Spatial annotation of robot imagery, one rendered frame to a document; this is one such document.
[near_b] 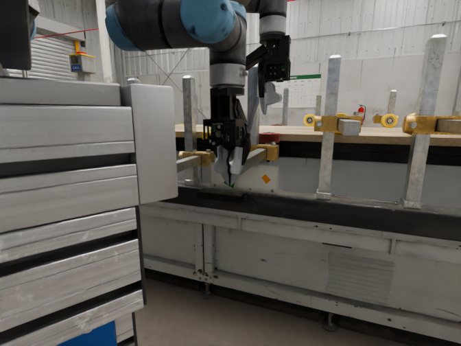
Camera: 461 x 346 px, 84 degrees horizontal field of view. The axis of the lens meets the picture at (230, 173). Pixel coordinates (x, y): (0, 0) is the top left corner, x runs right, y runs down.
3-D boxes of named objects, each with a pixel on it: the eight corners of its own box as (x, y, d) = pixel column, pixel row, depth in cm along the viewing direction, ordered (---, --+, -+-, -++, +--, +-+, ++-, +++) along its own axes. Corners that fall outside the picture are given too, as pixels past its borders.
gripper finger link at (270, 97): (278, 114, 73) (280, 80, 71) (258, 114, 75) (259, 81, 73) (280, 114, 76) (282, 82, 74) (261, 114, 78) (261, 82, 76)
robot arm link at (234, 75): (217, 71, 58) (252, 68, 55) (217, 92, 59) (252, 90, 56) (203, 64, 51) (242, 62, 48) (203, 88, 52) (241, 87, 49)
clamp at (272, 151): (276, 160, 88) (276, 145, 86) (238, 158, 92) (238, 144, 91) (278, 158, 93) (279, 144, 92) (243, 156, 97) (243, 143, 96)
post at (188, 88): (194, 201, 103) (190, 75, 93) (186, 200, 104) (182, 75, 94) (198, 199, 106) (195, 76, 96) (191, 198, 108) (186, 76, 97)
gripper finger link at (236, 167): (222, 189, 56) (222, 147, 54) (232, 183, 61) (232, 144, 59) (236, 191, 55) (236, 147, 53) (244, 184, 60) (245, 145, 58)
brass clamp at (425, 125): (465, 135, 68) (469, 115, 67) (406, 134, 73) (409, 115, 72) (455, 133, 74) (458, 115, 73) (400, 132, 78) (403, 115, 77)
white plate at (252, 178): (277, 195, 90) (278, 167, 87) (209, 187, 98) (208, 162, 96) (278, 194, 90) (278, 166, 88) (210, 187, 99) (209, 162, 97)
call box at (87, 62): (83, 73, 107) (80, 53, 105) (71, 73, 109) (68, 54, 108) (97, 75, 113) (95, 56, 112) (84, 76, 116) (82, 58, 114)
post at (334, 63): (328, 209, 86) (341, 53, 75) (317, 207, 87) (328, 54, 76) (328, 205, 89) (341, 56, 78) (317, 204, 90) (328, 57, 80)
